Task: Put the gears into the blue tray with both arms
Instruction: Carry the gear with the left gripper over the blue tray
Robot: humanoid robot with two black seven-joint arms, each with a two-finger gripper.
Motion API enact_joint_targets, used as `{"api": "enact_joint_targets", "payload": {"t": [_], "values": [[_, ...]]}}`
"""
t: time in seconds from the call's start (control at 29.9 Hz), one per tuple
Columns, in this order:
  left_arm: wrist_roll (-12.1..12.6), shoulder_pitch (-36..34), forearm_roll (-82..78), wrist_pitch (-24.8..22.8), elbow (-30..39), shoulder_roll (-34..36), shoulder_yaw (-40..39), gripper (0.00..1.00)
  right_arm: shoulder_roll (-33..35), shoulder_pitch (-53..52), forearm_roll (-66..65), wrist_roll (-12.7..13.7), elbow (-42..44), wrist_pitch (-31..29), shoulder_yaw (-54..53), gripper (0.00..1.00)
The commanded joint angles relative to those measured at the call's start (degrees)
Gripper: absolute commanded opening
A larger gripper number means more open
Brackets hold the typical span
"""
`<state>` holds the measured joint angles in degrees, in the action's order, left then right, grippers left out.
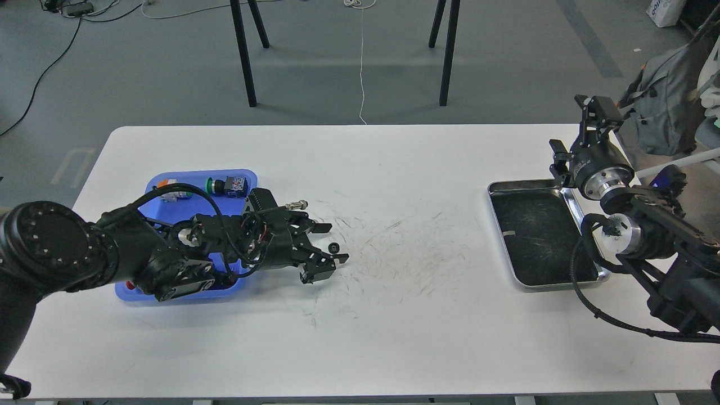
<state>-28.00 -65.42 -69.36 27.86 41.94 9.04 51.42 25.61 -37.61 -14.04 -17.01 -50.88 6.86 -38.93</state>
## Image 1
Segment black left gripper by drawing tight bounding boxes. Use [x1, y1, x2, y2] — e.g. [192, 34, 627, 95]
[255, 214, 349, 284]

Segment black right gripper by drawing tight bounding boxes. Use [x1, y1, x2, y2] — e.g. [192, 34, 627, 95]
[550, 94, 635, 201]

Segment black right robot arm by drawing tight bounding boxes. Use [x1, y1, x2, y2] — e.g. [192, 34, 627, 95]
[548, 94, 719, 344]

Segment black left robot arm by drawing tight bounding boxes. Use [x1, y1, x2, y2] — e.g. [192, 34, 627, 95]
[1, 183, 349, 400]

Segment grey backpack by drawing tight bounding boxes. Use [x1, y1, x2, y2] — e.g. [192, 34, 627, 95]
[616, 34, 716, 156]

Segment silver metal tray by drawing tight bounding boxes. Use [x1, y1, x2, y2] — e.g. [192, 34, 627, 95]
[488, 179, 584, 293]

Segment green black push button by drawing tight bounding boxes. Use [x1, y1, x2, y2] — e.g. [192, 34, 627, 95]
[205, 176, 250, 198]

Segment white box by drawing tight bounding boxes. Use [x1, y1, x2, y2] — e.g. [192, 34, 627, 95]
[646, 0, 686, 28]

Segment blue plastic tray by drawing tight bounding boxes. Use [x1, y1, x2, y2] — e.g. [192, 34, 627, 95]
[115, 169, 259, 305]

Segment orange white push button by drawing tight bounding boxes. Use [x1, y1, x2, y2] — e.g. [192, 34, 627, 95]
[154, 178, 193, 203]

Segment right black table legs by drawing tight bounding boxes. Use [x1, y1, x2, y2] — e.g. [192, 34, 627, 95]
[427, 1, 461, 107]

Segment black table legs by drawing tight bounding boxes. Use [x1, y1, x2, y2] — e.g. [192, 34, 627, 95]
[427, 1, 461, 107]
[229, 1, 270, 108]

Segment left black table legs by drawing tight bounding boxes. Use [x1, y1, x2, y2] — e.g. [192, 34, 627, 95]
[229, 1, 270, 108]

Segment white floor cable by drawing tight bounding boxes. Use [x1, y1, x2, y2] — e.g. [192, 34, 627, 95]
[343, 0, 376, 125]

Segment black floor cable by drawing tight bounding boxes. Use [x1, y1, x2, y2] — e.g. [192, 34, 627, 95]
[0, 0, 144, 137]

